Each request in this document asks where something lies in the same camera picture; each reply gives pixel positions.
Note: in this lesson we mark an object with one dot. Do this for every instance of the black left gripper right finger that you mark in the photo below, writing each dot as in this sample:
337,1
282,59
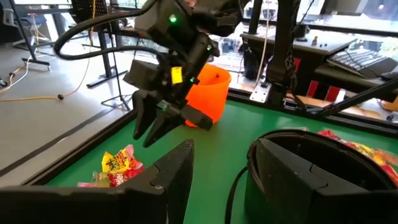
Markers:
295,193

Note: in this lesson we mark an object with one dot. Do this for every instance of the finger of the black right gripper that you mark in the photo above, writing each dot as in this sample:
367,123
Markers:
164,124
143,112

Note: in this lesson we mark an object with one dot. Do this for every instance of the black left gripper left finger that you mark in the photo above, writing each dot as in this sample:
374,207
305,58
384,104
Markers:
168,186

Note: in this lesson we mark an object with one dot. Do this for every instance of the pink red candy pack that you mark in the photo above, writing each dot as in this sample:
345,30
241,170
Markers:
135,158

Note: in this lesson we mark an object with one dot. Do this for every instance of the red Skittles candy pack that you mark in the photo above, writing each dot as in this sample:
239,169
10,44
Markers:
124,179
392,174
329,135

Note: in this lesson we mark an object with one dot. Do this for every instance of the yellow sour candy pack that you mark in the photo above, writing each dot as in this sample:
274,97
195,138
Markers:
115,161

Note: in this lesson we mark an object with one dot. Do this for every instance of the pale green candy pack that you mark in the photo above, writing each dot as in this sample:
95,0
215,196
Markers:
96,180

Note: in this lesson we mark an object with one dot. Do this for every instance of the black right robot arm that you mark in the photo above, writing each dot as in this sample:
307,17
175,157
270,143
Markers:
224,18

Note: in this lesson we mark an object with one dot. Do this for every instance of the thin black tripod stand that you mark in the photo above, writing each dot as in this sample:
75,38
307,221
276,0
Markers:
119,99

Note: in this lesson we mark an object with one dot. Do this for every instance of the orange pumpkin bucket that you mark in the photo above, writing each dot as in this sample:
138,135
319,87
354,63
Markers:
214,93

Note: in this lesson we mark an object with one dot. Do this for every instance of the green table mat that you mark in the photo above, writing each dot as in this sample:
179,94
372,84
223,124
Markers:
217,149

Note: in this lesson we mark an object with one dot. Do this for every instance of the black desk leg foot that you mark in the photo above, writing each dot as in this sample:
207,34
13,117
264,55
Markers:
105,62

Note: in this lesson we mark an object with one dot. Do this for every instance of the black perforated panel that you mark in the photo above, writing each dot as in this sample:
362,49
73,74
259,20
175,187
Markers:
90,11

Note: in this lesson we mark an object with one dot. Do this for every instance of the black stand leg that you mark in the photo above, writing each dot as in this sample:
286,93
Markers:
37,62

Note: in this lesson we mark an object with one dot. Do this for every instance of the black desk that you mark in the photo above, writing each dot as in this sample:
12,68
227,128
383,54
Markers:
311,46

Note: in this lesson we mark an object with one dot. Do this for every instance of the black computer keyboard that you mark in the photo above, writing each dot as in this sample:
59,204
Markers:
360,60

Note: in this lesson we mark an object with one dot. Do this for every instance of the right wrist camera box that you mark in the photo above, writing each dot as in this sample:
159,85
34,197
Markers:
141,74

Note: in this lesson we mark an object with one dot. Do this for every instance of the white bracket plate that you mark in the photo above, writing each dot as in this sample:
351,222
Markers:
259,93

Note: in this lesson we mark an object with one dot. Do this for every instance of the black table frame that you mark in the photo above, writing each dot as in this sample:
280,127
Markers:
77,151

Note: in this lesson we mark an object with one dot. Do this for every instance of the black diagonal frame strut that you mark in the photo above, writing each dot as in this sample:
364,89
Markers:
357,98

